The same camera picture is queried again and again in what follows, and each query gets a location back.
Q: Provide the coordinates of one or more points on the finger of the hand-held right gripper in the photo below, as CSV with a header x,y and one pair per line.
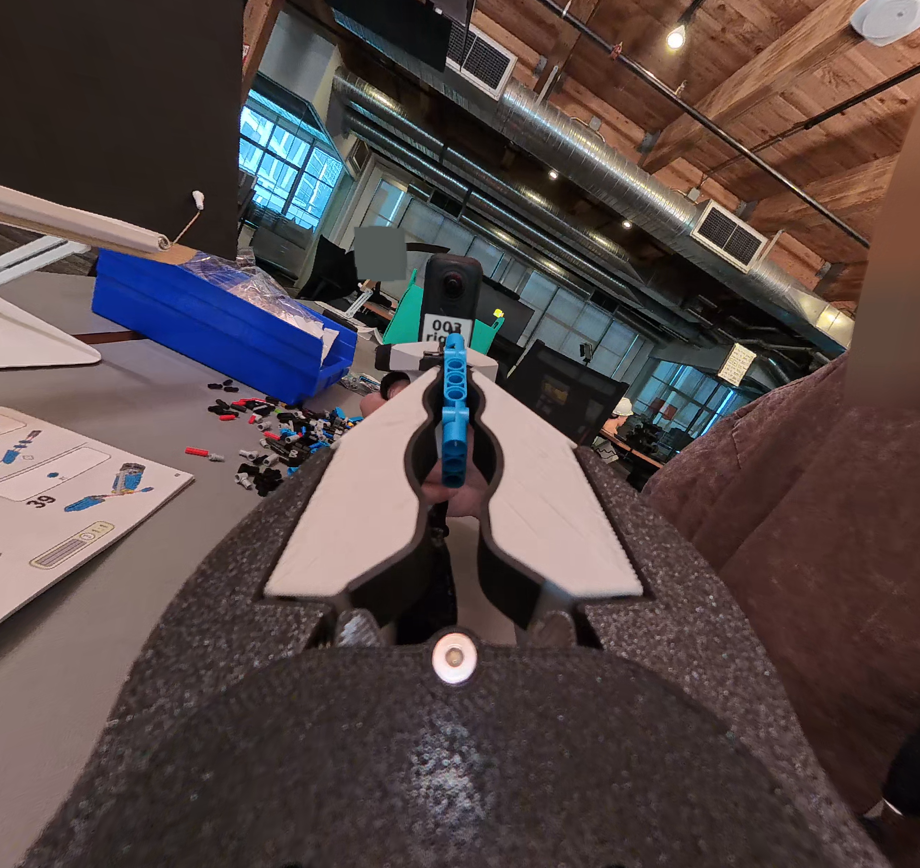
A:
x,y
413,359
485,366

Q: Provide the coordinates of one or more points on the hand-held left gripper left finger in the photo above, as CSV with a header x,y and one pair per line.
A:
x,y
345,523

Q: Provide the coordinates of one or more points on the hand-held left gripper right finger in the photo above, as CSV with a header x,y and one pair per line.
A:
x,y
560,523

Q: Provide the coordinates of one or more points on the blue block piece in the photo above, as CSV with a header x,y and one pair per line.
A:
x,y
453,444

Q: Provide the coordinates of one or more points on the pile of building block pieces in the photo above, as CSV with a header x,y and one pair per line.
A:
x,y
287,437

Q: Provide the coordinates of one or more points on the grey desk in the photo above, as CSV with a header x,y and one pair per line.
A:
x,y
108,631

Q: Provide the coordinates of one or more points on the person's right hand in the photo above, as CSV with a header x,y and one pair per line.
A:
x,y
456,501

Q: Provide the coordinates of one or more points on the teal plastic case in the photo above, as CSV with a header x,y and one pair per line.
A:
x,y
402,322

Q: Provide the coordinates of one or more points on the black monitor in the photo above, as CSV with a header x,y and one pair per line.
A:
x,y
327,271

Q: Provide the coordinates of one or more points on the white hard hat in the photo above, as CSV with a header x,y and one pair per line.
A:
x,y
622,407

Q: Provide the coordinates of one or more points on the blue plastic bin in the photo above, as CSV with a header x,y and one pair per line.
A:
x,y
201,336

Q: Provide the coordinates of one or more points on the white vent grille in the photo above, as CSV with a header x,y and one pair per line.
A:
x,y
729,236
485,60

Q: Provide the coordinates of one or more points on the person's brown clothing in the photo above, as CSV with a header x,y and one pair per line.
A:
x,y
790,559

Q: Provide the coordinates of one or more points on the instruction booklet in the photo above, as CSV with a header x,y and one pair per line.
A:
x,y
72,509

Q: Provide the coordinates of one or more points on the black hanging panel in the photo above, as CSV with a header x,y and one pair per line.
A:
x,y
388,6

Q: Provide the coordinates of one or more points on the white laptop stand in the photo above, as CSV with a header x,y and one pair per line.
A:
x,y
43,336

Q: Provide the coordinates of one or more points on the black partition panel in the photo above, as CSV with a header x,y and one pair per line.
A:
x,y
108,92

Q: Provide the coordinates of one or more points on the white ceiling speaker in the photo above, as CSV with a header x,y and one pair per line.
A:
x,y
888,9

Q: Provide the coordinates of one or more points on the silver air duct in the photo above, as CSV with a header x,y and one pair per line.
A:
x,y
611,171

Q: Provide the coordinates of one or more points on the white wall chart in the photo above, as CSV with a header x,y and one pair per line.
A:
x,y
737,363

